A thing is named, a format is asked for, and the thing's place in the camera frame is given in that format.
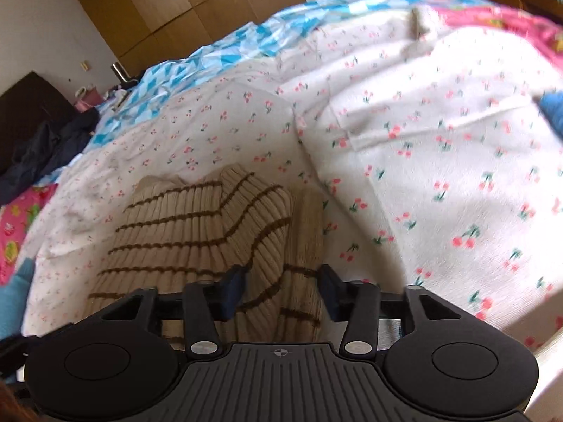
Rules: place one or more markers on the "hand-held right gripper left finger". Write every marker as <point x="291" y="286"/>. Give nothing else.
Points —
<point x="233" y="294"/>

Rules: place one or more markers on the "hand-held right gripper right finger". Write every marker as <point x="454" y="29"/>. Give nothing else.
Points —
<point x="330" y="294"/>

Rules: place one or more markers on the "beige brown-striped knit sweater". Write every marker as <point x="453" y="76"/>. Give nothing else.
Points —
<point x="198" y="228"/>

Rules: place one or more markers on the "blue plush towel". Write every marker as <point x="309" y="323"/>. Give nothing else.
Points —
<point x="15" y="299"/>

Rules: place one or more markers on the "pink printed pillow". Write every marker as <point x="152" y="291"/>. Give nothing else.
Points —
<point x="22" y="224"/>

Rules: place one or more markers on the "white cherry-print blanket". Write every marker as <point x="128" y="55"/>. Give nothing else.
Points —
<point x="440" y="140"/>

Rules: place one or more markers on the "dark navy jacket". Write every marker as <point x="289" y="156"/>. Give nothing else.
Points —
<point x="48" y="149"/>

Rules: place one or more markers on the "blue white checked quilt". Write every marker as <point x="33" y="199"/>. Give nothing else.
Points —
<point x="176" y="79"/>

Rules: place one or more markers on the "pink basket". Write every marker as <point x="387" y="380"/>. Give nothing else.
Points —
<point x="85" y="102"/>

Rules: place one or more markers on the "dark brown headboard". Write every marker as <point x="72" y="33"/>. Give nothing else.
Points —
<point x="31" y="110"/>

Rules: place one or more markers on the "metal thermos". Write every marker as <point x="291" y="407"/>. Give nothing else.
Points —
<point x="118" y="74"/>

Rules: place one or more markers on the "blue cloth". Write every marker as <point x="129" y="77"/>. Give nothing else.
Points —
<point x="553" y="110"/>

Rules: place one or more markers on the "wooden wardrobe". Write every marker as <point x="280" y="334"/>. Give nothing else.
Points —
<point x="176" y="4"/>

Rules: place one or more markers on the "pink printed cloth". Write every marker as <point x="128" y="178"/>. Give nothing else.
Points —
<point x="519" y="30"/>

